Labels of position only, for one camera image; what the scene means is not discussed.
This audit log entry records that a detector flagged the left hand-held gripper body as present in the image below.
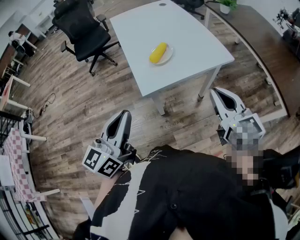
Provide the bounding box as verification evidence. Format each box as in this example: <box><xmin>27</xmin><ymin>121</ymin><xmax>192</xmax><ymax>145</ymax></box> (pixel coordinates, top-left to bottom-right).
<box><xmin>82</xmin><ymin>138</ymin><xmax>138</xmax><ymax>180</ymax></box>

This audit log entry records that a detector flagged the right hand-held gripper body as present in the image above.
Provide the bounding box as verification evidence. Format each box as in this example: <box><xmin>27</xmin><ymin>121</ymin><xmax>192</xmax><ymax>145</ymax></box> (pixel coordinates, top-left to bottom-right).
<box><xmin>216</xmin><ymin>109</ymin><xmax>266</xmax><ymax>146</ymax></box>

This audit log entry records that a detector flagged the clear glass plate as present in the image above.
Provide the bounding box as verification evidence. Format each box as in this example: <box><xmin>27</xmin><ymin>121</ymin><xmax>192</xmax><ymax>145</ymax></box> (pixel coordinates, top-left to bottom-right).
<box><xmin>149</xmin><ymin>43</ymin><xmax>174</xmax><ymax>66</ymax></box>

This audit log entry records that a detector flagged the black shoulder device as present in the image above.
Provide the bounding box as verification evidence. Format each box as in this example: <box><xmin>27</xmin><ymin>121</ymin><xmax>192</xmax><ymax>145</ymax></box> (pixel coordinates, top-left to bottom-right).
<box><xmin>249</xmin><ymin>178</ymin><xmax>276</xmax><ymax>201</ymax></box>

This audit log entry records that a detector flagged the person's left forearm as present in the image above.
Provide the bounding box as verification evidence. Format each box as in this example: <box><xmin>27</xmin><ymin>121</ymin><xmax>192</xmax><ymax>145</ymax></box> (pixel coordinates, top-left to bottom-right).
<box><xmin>93</xmin><ymin>174</ymin><xmax>120</xmax><ymax>211</ymax></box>

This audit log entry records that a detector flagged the person's right forearm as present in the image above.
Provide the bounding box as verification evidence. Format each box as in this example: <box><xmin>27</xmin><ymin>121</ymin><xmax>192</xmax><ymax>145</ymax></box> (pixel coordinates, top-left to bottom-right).
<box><xmin>231</xmin><ymin>142</ymin><xmax>262</xmax><ymax>182</ymax></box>

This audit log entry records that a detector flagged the white table leg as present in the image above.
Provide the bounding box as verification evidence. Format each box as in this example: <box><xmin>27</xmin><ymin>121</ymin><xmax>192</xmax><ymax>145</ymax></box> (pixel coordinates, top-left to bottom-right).
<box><xmin>151</xmin><ymin>96</ymin><xmax>166</xmax><ymax>117</ymax></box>
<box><xmin>197</xmin><ymin>67</ymin><xmax>222</xmax><ymax>102</ymax></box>

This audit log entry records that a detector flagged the dark brown long table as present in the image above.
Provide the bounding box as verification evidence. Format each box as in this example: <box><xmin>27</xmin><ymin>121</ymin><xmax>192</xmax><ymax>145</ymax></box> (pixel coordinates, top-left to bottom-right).
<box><xmin>203</xmin><ymin>2</ymin><xmax>300</xmax><ymax>118</ymax></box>

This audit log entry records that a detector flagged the small white gadget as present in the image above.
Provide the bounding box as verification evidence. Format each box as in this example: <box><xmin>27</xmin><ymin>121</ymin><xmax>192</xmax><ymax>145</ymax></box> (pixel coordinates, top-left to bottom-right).
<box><xmin>23</xmin><ymin>109</ymin><xmax>35</xmax><ymax>124</ymax></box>

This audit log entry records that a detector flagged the black and white top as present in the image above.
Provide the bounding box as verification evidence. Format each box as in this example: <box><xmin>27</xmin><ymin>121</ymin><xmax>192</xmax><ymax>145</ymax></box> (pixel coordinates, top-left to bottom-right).
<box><xmin>72</xmin><ymin>144</ymin><xmax>300</xmax><ymax>240</ymax></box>

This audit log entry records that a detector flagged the pink checkered tablecloth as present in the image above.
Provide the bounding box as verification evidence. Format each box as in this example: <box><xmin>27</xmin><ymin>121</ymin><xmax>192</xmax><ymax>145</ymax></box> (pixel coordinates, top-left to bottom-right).
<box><xmin>2</xmin><ymin>127</ymin><xmax>46</xmax><ymax>202</ymax></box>

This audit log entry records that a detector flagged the black mesh office chair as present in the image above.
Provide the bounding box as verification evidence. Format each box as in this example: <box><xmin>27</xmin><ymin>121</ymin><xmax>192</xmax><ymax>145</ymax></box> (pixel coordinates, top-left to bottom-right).
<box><xmin>51</xmin><ymin>0</ymin><xmax>121</xmax><ymax>77</ymax></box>

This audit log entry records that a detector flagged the green plant in white pot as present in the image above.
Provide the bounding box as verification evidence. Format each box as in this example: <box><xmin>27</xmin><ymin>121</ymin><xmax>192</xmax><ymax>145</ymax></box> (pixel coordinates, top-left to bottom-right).
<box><xmin>217</xmin><ymin>0</ymin><xmax>239</xmax><ymax>15</ymax></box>

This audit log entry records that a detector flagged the black robot equipment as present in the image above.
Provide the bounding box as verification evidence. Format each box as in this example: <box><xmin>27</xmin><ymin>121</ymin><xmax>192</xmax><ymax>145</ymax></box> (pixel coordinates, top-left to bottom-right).
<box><xmin>273</xmin><ymin>7</ymin><xmax>300</xmax><ymax>32</ymax></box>

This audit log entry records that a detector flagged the white-legged wooden table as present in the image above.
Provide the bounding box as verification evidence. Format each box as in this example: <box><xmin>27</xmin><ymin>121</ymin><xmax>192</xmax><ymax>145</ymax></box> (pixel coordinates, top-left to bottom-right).
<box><xmin>0</xmin><ymin>75</ymin><xmax>31</xmax><ymax>111</ymax></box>

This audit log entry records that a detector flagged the black floor cable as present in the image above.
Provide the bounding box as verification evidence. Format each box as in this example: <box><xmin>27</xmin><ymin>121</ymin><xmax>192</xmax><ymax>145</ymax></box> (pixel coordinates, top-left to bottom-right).
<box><xmin>38</xmin><ymin>92</ymin><xmax>57</xmax><ymax>117</ymax></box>

